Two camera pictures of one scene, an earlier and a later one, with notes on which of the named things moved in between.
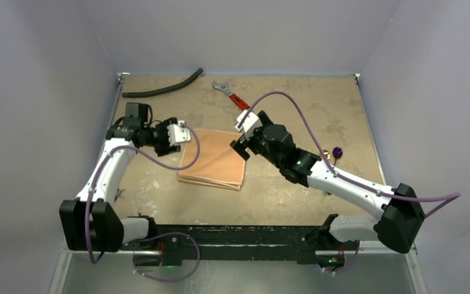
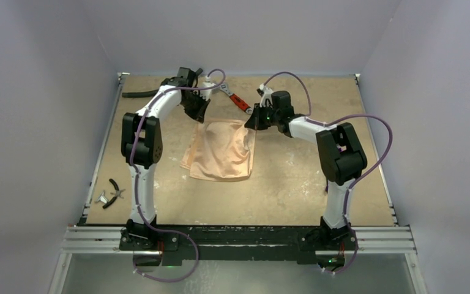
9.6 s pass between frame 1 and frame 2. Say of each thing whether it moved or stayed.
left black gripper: moved
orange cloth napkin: moved
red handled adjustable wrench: stayed
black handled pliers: stayed
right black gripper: moved
